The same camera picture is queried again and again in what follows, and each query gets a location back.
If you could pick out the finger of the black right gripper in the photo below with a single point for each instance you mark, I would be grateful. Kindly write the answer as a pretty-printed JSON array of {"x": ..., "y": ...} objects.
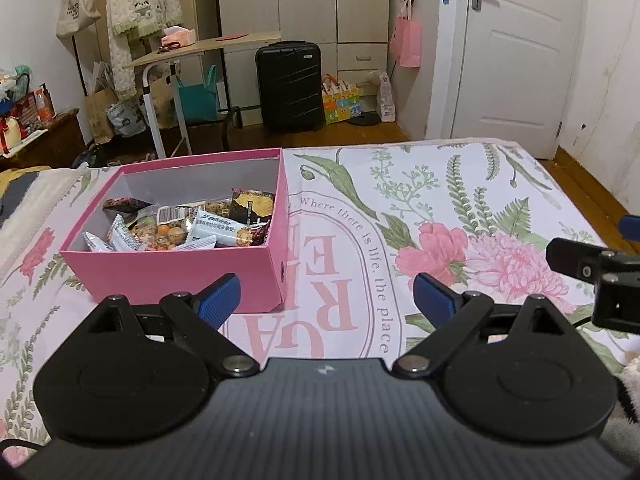
[{"x": 577, "y": 260}]

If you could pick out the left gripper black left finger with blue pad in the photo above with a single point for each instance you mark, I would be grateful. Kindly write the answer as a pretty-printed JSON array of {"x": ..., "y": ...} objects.
[{"x": 198, "y": 318}]

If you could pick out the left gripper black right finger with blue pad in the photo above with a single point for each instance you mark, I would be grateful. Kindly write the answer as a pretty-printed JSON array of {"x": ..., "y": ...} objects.
[{"x": 456, "y": 319}]

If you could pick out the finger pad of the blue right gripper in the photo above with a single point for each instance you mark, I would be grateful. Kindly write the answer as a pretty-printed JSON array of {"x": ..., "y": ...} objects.
[{"x": 629, "y": 227}]

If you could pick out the clear bag of mixed nuts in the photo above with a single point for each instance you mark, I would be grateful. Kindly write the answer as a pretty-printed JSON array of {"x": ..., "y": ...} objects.
[{"x": 165, "y": 227}]

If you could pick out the white snack bar packet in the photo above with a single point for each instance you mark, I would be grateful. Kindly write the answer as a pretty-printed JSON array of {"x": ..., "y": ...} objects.
[
  {"x": 228, "y": 233},
  {"x": 120, "y": 238}
]

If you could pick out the black snack bar wrapper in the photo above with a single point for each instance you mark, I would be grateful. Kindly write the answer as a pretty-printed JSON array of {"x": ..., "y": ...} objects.
[{"x": 251, "y": 207}]

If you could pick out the silver snack packet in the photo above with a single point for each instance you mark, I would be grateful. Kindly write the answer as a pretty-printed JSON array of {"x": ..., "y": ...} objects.
[{"x": 96, "y": 244}]

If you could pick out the black snack bar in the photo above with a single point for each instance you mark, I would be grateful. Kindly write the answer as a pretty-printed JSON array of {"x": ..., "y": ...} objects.
[{"x": 124, "y": 205}]

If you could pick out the pink cardboard box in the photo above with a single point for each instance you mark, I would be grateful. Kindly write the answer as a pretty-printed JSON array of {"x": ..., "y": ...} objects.
[{"x": 145, "y": 277}]

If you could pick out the floral bed sheet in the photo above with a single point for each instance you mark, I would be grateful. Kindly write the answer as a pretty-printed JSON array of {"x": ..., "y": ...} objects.
[{"x": 362, "y": 224}]

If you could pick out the white door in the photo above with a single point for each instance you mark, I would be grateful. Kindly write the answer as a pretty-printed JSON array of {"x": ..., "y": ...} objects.
[{"x": 503, "y": 69}]

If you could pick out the white plastic bag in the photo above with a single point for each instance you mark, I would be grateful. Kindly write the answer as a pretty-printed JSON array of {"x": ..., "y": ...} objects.
[{"x": 385, "y": 105}]

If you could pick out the teal shopping bag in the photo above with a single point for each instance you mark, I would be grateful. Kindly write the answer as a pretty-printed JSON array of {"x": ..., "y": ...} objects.
[{"x": 200, "y": 101}]

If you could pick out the dark wooden nightstand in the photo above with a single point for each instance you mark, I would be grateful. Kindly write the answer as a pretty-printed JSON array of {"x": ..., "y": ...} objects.
[{"x": 58, "y": 147}]

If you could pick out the brown paper bag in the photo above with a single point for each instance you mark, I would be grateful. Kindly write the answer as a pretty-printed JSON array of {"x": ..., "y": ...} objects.
[{"x": 96, "y": 106}]

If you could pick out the colourful gift bag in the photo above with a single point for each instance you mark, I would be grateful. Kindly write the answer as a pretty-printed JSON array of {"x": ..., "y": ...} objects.
[{"x": 340, "y": 99}]

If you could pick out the folding side table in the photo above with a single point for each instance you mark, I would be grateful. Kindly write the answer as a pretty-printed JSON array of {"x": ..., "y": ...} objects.
[{"x": 172, "y": 58}]

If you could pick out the black suitcase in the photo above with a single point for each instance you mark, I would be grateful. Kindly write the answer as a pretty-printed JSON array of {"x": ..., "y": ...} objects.
[{"x": 289, "y": 79}]

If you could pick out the pink paper bag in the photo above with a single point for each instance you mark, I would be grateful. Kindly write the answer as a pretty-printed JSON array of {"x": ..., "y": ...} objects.
[{"x": 406, "y": 42}]

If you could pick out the pink tissue box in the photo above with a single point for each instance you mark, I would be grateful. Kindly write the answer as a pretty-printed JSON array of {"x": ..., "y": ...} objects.
[{"x": 176, "y": 37}]

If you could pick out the white wardrobe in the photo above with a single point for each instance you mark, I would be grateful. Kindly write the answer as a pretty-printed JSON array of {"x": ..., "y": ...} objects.
[{"x": 352, "y": 34}]

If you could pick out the cream hanging garment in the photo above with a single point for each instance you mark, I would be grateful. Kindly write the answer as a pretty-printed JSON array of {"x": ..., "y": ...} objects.
[{"x": 128, "y": 20}]

